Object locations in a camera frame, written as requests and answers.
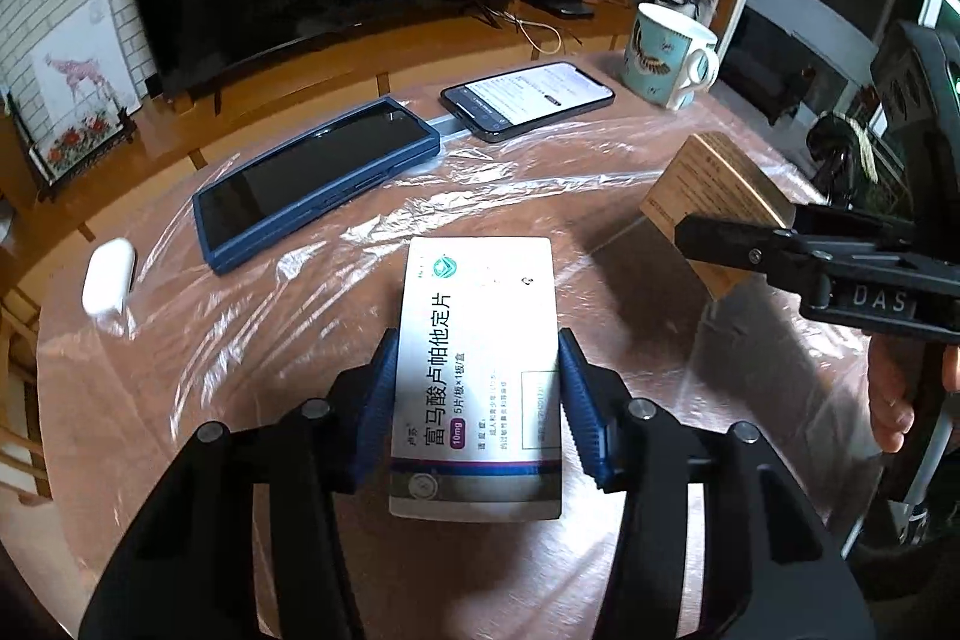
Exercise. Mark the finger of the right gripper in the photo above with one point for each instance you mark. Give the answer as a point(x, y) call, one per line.
point(826, 220)
point(785, 256)

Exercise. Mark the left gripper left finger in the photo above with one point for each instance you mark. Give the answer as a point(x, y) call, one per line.
point(185, 566)

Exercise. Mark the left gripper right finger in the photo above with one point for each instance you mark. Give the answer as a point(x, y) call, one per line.
point(770, 568)

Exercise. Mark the brown wooden box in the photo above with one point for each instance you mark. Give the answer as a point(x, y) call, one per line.
point(711, 176)

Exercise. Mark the white medicine box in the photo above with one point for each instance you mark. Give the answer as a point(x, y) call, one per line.
point(476, 428)

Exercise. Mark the person right hand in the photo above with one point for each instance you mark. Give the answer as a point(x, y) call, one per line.
point(892, 365)

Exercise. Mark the teal patterned mug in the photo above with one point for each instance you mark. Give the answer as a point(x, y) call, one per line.
point(669, 57)

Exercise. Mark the clear plastic table cover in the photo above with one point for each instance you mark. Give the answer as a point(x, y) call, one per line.
point(120, 394)

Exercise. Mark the white earbuds case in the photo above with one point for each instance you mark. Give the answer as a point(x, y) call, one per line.
point(108, 277)

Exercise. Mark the black smartphone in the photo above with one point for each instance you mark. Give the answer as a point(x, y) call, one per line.
point(506, 105)

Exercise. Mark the framed deer painting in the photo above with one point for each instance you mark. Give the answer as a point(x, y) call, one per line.
point(87, 98)

